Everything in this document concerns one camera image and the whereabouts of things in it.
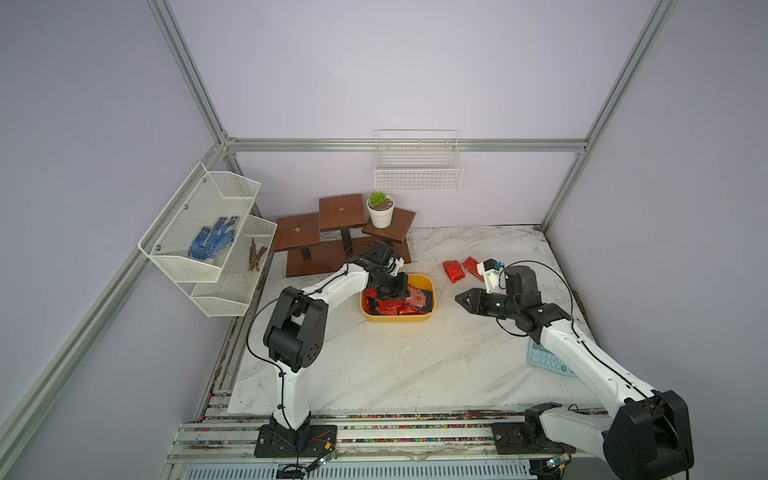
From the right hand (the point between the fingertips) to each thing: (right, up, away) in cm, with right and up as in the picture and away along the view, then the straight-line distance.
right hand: (460, 303), depth 82 cm
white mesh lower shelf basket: (-60, +3, -7) cm, 61 cm away
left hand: (-14, +1, +10) cm, 17 cm away
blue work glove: (-68, +17, -5) cm, 70 cm away
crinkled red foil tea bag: (+3, +8, +22) cm, 24 cm away
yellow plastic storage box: (-8, +5, +16) cm, 19 cm away
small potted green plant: (-23, +29, +13) cm, 40 cm away
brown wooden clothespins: (-64, +13, +13) cm, 66 cm away
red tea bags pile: (-11, -1, +10) cm, 15 cm away
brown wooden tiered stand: (-43, +17, +15) cm, 48 cm away
